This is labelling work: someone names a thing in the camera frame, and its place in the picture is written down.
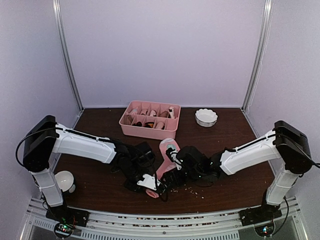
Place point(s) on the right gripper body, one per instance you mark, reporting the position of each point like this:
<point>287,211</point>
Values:
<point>193,175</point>

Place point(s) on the left aluminium corner post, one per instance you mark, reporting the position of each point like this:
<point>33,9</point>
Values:
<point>65,53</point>

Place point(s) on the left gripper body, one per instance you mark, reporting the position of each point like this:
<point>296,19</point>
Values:
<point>133,188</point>

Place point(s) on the brown cream striped sock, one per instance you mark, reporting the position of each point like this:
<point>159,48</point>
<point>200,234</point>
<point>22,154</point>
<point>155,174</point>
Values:
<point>171,112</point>

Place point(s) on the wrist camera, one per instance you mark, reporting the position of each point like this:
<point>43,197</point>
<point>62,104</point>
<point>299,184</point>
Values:
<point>149,182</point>
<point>177,162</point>

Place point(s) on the right aluminium corner post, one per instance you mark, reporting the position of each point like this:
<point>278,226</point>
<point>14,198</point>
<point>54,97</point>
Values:
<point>261,47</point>

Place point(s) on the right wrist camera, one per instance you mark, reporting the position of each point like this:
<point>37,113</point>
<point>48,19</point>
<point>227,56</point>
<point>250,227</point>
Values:
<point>177,162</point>

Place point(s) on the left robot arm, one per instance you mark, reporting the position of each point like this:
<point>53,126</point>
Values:
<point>49,137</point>

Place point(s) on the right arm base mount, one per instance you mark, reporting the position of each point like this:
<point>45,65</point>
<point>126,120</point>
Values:
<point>256,215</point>

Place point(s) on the aluminium front rail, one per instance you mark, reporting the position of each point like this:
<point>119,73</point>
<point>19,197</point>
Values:
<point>219,225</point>

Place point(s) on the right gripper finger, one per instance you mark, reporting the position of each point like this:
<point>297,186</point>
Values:
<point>170,153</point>
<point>171,179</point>

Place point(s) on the pink patterned sock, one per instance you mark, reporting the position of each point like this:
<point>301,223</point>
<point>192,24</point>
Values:
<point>169,170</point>

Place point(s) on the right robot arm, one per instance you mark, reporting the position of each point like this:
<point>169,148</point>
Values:
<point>282,142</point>

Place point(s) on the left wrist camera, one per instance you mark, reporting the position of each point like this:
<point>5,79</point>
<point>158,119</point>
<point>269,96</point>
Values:
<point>149,182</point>

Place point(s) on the white scalloped bowl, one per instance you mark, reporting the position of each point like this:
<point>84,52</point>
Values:
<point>206,117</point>

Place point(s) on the aluminium corner post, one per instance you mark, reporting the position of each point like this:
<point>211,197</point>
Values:
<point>261,47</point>
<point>65,53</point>

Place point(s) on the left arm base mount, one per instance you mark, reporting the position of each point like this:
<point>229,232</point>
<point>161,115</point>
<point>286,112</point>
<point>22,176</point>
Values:
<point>67,215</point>

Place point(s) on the pink divided organizer box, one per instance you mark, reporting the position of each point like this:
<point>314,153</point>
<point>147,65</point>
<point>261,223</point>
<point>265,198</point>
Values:
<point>146,119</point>

